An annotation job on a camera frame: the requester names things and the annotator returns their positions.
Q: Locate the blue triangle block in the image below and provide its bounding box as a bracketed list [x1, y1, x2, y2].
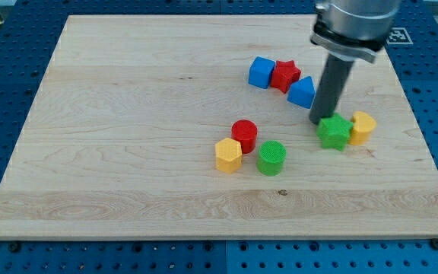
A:
[287, 76, 316, 109]

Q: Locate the fiducial marker tag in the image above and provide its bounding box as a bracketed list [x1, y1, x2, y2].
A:
[386, 27, 413, 45]

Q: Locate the wooden board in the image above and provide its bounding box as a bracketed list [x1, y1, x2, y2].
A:
[0, 15, 438, 241]

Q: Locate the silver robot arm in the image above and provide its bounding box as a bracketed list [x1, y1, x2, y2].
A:
[309, 0, 401, 125]

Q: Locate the red star block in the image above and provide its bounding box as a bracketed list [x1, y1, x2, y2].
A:
[270, 60, 301, 94]

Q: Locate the blue cube block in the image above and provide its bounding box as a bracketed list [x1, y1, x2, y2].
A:
[248, 56, 275, 89]

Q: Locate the yellow heart block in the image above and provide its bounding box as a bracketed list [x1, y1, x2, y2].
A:
[348, 111, 377, 145]

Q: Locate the green star block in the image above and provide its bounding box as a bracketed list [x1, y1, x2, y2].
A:
[316, 113, 354, 151]

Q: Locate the red cylinder block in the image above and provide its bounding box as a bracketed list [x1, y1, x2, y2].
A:
[231, 119, 258, 154]

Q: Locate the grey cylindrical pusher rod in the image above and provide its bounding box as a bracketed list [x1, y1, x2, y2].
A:
[309, 54, 354, 125]

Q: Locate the green cylinder block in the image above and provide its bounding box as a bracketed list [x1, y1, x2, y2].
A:
[256, 140, 287, 176]

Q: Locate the yellow hexagon block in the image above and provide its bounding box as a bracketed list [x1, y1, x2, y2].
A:
[214, 138, 243, 174]

